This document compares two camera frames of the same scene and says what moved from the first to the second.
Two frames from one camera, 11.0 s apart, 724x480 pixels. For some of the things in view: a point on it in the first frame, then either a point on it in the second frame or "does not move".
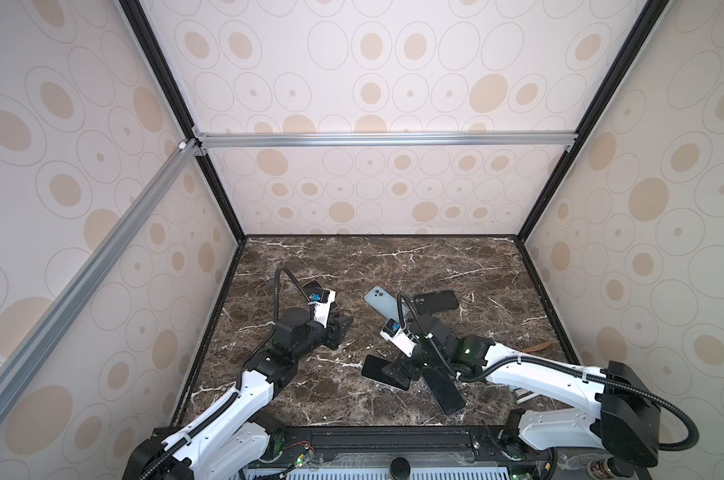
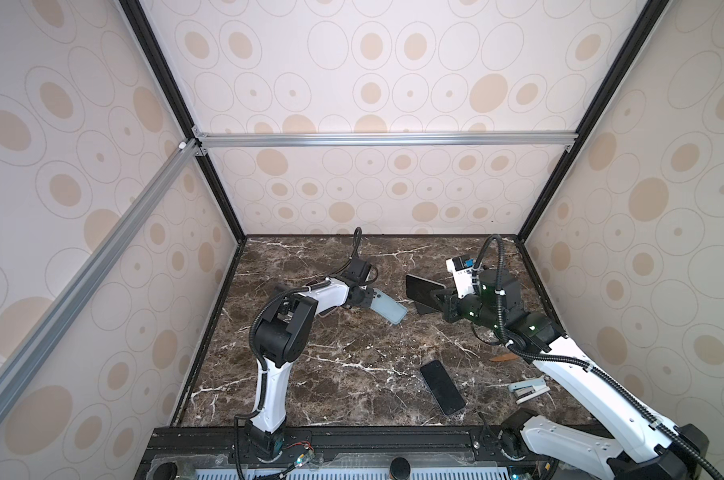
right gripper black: [392, 371] -> [450, 308]
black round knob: [400, 468] does not move
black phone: [444, 390] does not move
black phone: [373, 367] -> [420, 290]
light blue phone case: [386, 302] does not move
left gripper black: [333, 331] -> [369, 294]
